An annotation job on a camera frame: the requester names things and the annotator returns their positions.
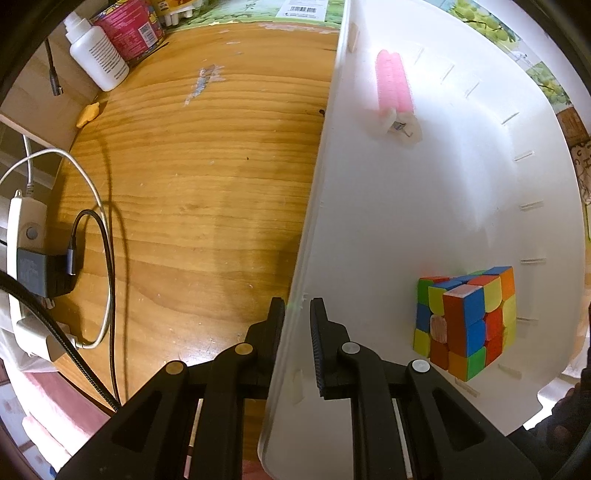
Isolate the red printed can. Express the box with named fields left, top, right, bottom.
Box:
left=91, top=0, right=164, bottom=66

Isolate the black hanging cable plug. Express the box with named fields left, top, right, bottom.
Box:
left=44, top=38, right=63, bottom=96

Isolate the multicolour puzzle cube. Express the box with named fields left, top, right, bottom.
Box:
left=413, top=266, right=517, bottom=382

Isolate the thick black cable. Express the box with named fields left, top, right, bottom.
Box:
left=0, top=269, right=122, bottom=414

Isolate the black usb cable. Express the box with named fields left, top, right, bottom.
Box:
left=66, top=209, right=123, bottom=410

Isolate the white charger cable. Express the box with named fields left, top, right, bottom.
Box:
left=0, top=147, right=115, bottom=351

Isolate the grey power adapter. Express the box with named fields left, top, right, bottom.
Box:
left=17, top=248, right=76, bottom=299

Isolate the yellow small clip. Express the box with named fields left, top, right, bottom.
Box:
left=76, top=102, right=101, bottom=129

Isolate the patterned fabric bag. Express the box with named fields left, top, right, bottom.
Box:
left=557, top=106, right=591, bottom=205

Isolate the white power strip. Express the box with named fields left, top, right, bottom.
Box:
left=6, top=191, right=74, bottom=362

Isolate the pink foam roller item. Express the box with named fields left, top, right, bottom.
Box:
left=376, top=50, right=423, bottom=145

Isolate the white plastic bottle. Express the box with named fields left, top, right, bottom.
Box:
left=63, top=11, right=129, bottom=92

